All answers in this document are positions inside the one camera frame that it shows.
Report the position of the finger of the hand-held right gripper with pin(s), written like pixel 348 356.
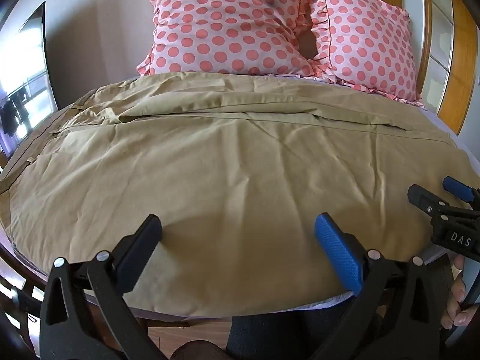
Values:
pixel 425 199
pixel 458 190

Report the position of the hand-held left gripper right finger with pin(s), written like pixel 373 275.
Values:
pixel 335 249

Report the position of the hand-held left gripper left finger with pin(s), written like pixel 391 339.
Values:
pixel 144 237

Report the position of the olive green duvet cover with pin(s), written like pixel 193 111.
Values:
pixel 232 165

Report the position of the person's right hand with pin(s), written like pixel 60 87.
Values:
pixel 458 300

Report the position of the person's dark trouser legs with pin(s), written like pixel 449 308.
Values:
pixel 300 333

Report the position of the wooden wardrobe with glass panels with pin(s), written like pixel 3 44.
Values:
pixel 455 63

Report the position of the small pink polka-dot pillow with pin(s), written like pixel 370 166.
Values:
pixel 369 41

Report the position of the window with hanging clothes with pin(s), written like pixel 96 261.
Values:
pixel 26 93

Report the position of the large pink polka-dot pillow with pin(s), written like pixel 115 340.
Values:
pixel 221 22

